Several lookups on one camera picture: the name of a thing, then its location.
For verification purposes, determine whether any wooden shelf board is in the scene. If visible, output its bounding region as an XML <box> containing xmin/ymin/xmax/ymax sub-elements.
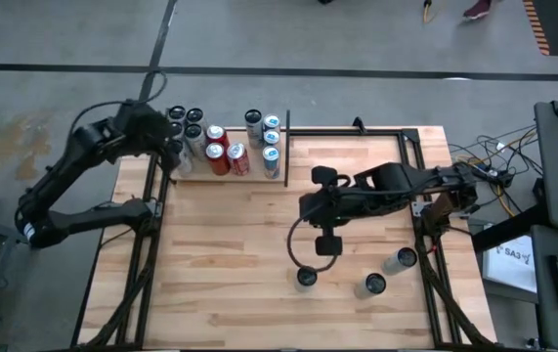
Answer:
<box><xmin>171</xmin><ymin>128</ymin><xmax>290</xmax><ymax>183</ymax></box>

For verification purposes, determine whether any black looped camera cable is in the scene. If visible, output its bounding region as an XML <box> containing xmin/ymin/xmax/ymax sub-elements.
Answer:
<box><xmin>286</xmin><ymin>214</ymin><xmax>341</xmax><ymax>274</ymax></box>
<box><xmin>69</xmin><ymin>69</ymin><xmax>168</xmax><ymax>143</ymax></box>

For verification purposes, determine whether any black clamp bracket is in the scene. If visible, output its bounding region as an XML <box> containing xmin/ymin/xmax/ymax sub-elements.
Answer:
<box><xmin>351</xmin><ymin>115</ymin><xmax>370</xmax><ymax>136</ymax></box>

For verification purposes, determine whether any yellow floor cable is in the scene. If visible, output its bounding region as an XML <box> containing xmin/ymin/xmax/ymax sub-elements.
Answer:
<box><xmin>422</xmin><ymin>0</ymin><xmax>449</xmax><ymax>24</ymax></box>

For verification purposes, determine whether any black shelf side post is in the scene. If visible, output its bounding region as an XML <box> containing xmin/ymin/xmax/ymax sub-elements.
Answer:
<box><xmin>284</xmin><ymin>110</ymin><xmax>292</xmax><ymax>188</ymax></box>

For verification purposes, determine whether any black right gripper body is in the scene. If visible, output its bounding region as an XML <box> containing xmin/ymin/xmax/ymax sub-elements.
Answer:
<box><xmin>299</xmin><ymin>166</ymin><xmax>361</xmax><ymax>256</ymax></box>

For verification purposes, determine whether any black desk leg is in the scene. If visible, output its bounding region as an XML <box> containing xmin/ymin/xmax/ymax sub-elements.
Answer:
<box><xmin>471</xmin><ymin>199</ymin><xmax>553</xmax><ymax>251</ymax></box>

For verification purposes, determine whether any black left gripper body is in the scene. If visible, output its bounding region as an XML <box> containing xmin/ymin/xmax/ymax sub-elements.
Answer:
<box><xmin>120</xmin><ymin>100</ymin><xmax>185</xmax><ymax>172</ymax></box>

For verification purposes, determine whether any black braided cable sleeve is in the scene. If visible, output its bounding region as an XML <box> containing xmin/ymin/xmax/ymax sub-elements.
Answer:
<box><xmin>82</xmin><ymin>243</ymin><xmax>160</xmax><ymax>349</ymax></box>
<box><xmin>414</xmin><ymin>239</ymin><xmax>497</xmax><ymax>349</ymax></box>

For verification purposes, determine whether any white SA3 paper sign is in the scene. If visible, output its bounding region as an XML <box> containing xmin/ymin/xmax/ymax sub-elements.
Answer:
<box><xmin>482</xmin><ymin>234</ymin><xmax>538</xmax><ymax>294</ymax></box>

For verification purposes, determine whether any red Coke Zero Sugar can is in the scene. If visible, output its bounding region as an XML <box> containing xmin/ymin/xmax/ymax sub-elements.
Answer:
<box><xmin>204</xmin><ymin>143</ymin><xmax>230</xmax><ymax>176</ymax></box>

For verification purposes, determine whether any red Coca-Cola can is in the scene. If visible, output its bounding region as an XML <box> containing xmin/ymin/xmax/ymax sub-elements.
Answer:
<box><xmin>225</xmin><ymin>142</ymin><xmax>251</xmax><ymax>177</ymax></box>
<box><xmin>205</xmin><ymin>124</ymin><xmax>231</xmax><ymax>148</ymax></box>

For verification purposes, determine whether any silver Celsius energy drink can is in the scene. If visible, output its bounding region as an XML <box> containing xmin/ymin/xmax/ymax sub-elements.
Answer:
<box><xmin>243</xmin><ymin>109</ymin><xmax>264</xmax><ymax>151</ymax></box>
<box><xmin>293</xmin><ymin>266</ymin><xmax>319</xmax><ymax>293</ymax></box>

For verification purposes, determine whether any grey metal bracket plate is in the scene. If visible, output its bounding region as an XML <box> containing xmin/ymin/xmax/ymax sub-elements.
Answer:
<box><xmin>410</xmin><ymin>198</ymin><xmax>429</xmax><ymax>219</ymax></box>

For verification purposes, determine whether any tangle of floor cables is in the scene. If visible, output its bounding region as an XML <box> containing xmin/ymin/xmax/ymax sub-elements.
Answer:
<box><xmin>447</xmin><ymin>124</ymin><xmax>541</xmax><ymax>219</ymax></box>

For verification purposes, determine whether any person's shoe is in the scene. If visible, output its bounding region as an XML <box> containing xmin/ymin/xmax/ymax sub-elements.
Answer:
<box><xmin>462</xmin><ymin>0</ymin><xmax>494</xmax><ymax>21</ymax></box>

